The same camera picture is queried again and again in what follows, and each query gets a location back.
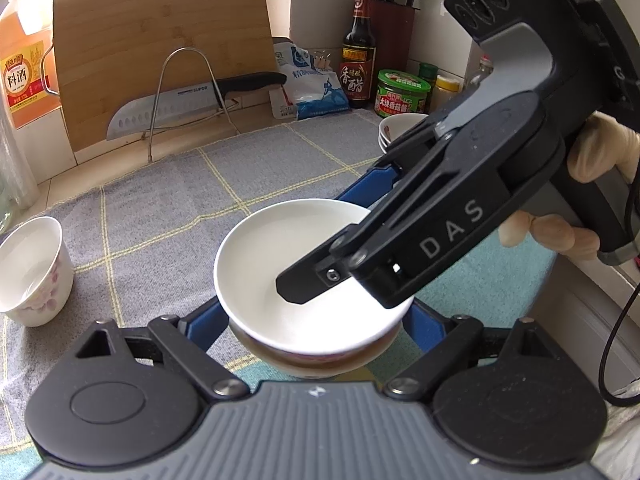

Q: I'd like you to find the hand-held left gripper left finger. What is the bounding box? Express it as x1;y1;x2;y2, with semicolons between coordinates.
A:
75;300;251;405

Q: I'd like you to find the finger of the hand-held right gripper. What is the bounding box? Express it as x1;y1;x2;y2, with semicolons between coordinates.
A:
275;159;442;306
334;119;454;210

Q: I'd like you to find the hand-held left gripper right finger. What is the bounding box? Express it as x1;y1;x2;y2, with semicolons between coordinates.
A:
382;299;552;405

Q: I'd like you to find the small white pink-flower bowl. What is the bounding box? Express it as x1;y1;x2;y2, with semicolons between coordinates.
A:
0;216;75;328
214;199;416;356

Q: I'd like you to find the large white pink-flower bowl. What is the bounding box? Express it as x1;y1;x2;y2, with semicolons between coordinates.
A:
230;320;401;380

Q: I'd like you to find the person's right hand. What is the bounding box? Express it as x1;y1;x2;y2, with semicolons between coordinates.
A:
497;112;640;261

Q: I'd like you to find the teal mat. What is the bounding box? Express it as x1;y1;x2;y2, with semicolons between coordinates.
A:
220;240;558;386

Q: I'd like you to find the yellow-lid spice jar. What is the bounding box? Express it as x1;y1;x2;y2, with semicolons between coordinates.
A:
431;75;461;111

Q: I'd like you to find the green-lid sauce jar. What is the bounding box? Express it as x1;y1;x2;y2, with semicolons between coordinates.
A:
375;69;433;116

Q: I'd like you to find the white and blue salt bag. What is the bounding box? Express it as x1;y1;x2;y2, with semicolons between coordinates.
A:
270;37;351;121

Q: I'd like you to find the dark vinegar bottle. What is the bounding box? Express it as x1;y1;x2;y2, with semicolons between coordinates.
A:
341;0;377;108

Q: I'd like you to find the grey checked cloth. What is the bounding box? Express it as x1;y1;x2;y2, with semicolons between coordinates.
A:
0;107;556;401

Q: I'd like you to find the dark red knife block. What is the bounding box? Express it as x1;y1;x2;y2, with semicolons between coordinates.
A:
370;0;417;70

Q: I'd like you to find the steel kitchen knife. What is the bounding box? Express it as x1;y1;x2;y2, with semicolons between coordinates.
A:
106;71;288;142

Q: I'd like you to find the white cloth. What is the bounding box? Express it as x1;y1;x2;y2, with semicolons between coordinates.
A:
597;385;640;480

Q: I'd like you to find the clear plastic bottle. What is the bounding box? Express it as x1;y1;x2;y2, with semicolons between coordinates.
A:
0;105;41;211

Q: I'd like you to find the wooden cutting board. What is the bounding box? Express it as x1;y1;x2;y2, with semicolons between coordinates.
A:
52;0;281;153

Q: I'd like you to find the orange cooking wine jug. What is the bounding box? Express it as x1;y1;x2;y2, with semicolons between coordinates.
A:
0;0;63;131

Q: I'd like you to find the black cable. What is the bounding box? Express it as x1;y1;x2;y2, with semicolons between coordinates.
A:
597;240;640;403

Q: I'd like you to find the metal wire rack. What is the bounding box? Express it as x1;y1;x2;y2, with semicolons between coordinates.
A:
142;47;241;163

